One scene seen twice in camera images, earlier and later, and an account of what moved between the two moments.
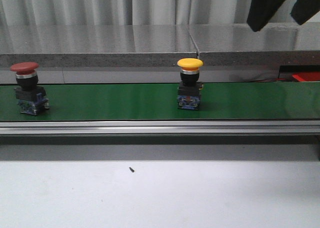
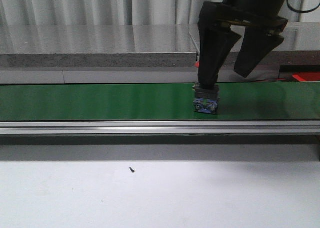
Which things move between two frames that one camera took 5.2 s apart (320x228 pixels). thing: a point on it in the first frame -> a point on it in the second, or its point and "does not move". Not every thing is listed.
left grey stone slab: (96, 45) does not move
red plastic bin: (309, 76) does not move
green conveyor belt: (219, 101) does not move
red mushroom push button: (30, 98) -> (206, 101)
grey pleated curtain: (132, 7) does not move
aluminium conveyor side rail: (281, 127) does not move
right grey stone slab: (279, 45) does not move
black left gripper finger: (307, 4) -> (256, 44)
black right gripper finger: (264, 2) -> (215, 41)
